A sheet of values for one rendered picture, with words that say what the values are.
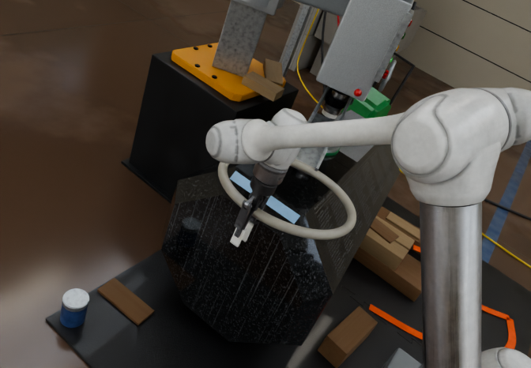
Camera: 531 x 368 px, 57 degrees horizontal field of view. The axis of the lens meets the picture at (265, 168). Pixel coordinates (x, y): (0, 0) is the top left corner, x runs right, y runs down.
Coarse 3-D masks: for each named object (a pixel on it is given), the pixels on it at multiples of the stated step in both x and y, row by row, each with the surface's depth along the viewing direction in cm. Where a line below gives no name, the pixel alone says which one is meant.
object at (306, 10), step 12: (324, 12) 436; (300, 24) 444; (312, 24) 459; (324, 24) 438; (300, 36) 454; (288, 48) 459; (288, 60) 463; (324, 84) 447; (312, 96) 456; (492, 204) 411; (528, 216) 410; (492, 240) 361
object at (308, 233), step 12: (300, 168) 182; (312, 168) 181; (228, 180) 150; (324, 180) 179; (228, 192) 147; (336, 192) 175; (240, 204) 143; (348, 204) 167; (264, 216) 141; (348, 216) 160; (276, 228) 141; (288, 228) 140; (300, 228) 141; (336, 228) 149; (348, 228) 153
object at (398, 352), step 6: (396, 354) 139; (402, 354) 140; (408, 354) 141; (390, 360) 137; (396, 360) 137; (402, 360) 138; (408, 360) 138; (414, 360) 139; (384, 366) 140; (390, 366) 135; (396, 366) 135; (402, 366) 136; (408, 366) 136; (414, 366) 137
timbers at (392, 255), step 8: (376, 216) 301; (368, 232) 285; (400, 232) 295; (368, 240) 283; (376, 240) 281; (384, 240) 284; (400, 240) 289; (408, 240) 291; (368, 248) 285; (376, 248) 282; (384, 248) 279; (392, 248) 280; (400, 248) 282; (408, 248) 285; (376, 256) 283; (384, 256) 280; (392, 256) 278; (400, 256) 276; (392, 264) 279
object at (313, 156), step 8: (328, 88) 214; (320, 104) 207; (344, 112) 206; (312, 120) 204; (320, 120) 205; (328, 120) 207; (304, 152) 190; (312, 152) 191; (320, 152) 192; (304, 160) 187; (312, 160) 188; (320, 160) 183; (296, 168) 184; (312, 176) 183
